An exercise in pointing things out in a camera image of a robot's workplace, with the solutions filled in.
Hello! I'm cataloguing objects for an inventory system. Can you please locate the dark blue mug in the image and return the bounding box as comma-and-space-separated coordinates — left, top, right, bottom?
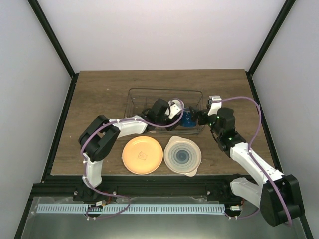
180, 108, 196, 128

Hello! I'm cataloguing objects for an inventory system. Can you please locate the black wire dish rack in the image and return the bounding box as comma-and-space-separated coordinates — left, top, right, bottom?
124, 88, 204, 135

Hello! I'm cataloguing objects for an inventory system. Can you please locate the orange plastic plate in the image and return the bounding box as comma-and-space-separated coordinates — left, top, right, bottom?
122, 136, 163, 175

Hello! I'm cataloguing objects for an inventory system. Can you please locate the cream and teal bowl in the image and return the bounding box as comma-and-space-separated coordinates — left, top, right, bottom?
168, 98, 184, 109

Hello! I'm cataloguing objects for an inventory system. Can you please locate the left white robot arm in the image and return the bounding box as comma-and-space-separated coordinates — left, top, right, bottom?
78, 99, 180, 201

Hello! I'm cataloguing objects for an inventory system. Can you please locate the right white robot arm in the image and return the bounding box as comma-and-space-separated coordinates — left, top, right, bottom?
190, 107, 305, 227

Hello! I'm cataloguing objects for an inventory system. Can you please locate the clear plastic lidded bowl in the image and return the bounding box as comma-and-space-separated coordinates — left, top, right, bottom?
163, 136, 202, 177

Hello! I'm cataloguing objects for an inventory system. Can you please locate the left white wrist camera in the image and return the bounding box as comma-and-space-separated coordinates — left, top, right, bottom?
165, 105, 182, 119

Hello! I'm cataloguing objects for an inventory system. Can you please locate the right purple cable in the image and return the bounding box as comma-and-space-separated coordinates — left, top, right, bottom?
219, 96, 294, 226

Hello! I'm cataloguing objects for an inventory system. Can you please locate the purple cable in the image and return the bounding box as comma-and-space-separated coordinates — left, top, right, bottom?
81, 101, 186, 220
219, 96, 294, 226

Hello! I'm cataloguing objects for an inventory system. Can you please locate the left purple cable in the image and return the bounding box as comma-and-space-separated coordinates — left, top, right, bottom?
81, 101, 186, 220

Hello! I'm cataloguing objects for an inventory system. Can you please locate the right black frame post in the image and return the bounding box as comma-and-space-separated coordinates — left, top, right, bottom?
248, 0, 296, 75

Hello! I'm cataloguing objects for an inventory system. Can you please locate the black frame post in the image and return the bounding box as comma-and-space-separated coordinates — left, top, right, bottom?
248, 0, 296, 75
26, 0, 76, 78

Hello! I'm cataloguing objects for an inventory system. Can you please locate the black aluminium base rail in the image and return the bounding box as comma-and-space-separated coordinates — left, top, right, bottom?
31, 174, 241, 202

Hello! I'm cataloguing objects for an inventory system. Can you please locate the light blue slotted cable duct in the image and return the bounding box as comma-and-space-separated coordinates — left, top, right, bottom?
36, 204, 225, 215

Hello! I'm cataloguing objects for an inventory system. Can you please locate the left black frame post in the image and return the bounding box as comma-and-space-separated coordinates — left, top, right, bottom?
26, 0, 76, 78

